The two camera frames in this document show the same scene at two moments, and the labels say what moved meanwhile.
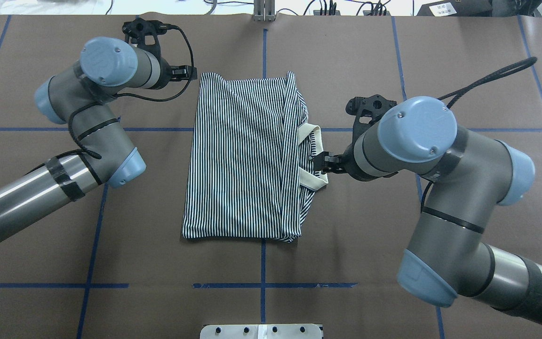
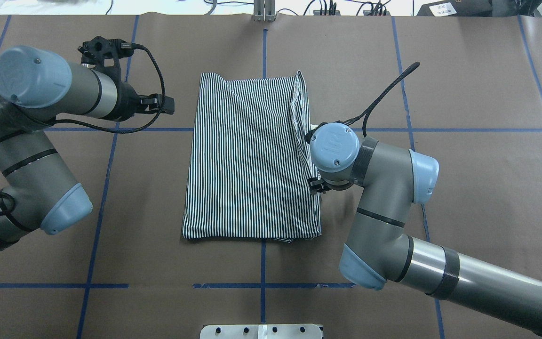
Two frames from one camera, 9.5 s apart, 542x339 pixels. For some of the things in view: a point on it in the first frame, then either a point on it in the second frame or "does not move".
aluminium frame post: [264, 10] does not move
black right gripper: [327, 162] → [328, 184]
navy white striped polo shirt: [250, 175] does not move
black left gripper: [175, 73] → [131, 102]
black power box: [457, 8] does not move
